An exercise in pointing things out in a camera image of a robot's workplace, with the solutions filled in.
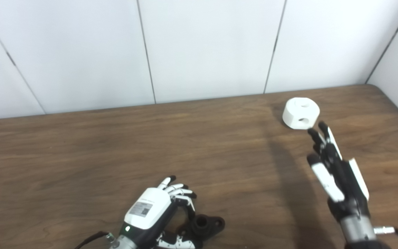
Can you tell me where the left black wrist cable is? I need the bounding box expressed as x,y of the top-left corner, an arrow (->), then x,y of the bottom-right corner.
75,231 -> 112,249

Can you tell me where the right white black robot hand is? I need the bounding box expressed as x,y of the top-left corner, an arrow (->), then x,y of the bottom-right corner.
307,121 -> 370,223

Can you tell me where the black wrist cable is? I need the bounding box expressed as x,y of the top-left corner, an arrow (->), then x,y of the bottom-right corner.
75,231 -> 112,249
373,226 -> 398,249

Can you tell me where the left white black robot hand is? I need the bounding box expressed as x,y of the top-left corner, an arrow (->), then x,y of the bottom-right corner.
118,175 -> 199,249

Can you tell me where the black plastic holder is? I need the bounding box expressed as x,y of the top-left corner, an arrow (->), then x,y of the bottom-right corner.
177,214 -> 226,244

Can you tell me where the round white plastic piece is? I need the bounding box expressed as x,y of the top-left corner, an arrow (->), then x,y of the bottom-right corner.
282,98 -> 320,130

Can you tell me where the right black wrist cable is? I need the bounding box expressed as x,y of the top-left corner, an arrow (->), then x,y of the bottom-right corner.
373,226 -> 398,249

